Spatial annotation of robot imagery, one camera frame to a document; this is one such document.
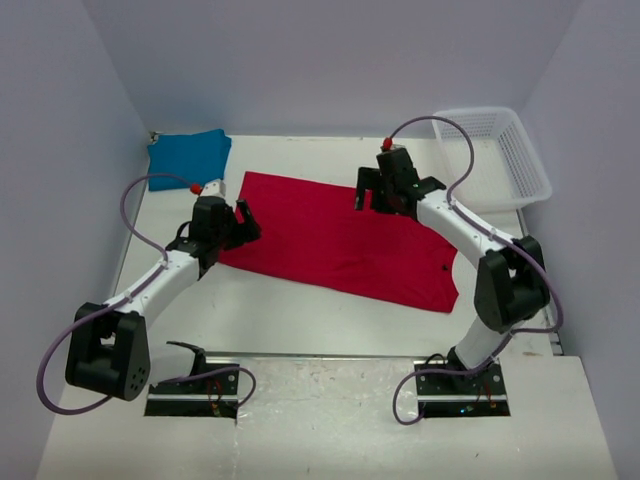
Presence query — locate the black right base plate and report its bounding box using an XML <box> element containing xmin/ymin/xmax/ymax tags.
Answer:
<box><xmin>415</xmin><ymin>363</ymin><xmax>510</xmax><ymax>419</ymax></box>

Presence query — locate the red t shirt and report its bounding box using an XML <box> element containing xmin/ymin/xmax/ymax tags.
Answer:
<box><xmin>220</xmin><ymin>172</ymin><xmax>458</xmax><ymax>314</ymax></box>

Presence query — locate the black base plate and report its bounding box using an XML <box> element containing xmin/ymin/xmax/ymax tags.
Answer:
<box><xmin>415</xmin><ymin>363</ymin><xmax>510</xmax><ymax>419</ymax></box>
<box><xmin>144</xmin><ymin>361</ymin><xmax>239</xmax><ymax>420</ymax></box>

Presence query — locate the folded blue t shirt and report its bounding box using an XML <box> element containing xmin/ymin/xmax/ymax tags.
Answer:
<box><xmin>147</xmin><ymin>129</ymin><xmax>232</xmax><ymax>192</ymax></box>

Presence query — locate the white perforated plastic basket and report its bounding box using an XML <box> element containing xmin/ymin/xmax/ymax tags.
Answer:
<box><xmin>432</xmin><ymin>107</ymin><xmax>552</xmax><ymax>214</ymax></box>

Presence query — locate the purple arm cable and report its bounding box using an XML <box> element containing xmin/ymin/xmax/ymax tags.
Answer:
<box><xmin>380</xmin><ymin>115</ymin><xmax>566</xmax><ymax>425</ymax></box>
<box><xmin>37</xmin><ymin>172</ymin><xmax>257</xmax><ymax>415</ymax></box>

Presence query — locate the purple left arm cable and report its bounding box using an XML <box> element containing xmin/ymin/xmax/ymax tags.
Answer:
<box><xmin>37</xmin><ymin>172</ymin><xmax>257</xmax><ymax>415</ymax></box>

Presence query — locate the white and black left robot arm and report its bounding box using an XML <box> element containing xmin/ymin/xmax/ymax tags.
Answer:
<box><xmin>65</xmin><ymin>196</ymin><xmax>261</xmax><ymax>401</ymax></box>

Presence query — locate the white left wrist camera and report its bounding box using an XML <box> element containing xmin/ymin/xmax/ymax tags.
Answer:
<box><xmin>201</xmin><ymin>179</ymin><xmax>226</xmax><ymax>198</ymax></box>

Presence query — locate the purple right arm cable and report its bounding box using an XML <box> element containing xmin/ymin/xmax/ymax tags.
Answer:
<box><xmin>380</xmin><ymin>115</ymin><xmax>566</xmax><ymax>425</ymax></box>

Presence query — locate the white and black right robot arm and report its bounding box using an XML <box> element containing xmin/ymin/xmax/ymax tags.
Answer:
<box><xmin>355</xmin><ymin>147</ymin><xmax>550</xmax><ymax>393</ymax></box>

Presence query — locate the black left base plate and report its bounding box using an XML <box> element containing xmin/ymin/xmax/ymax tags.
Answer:
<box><xmin>144</xmin><ymin>361</ymin><xmax>239</xmax><ymax>420</ymax></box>

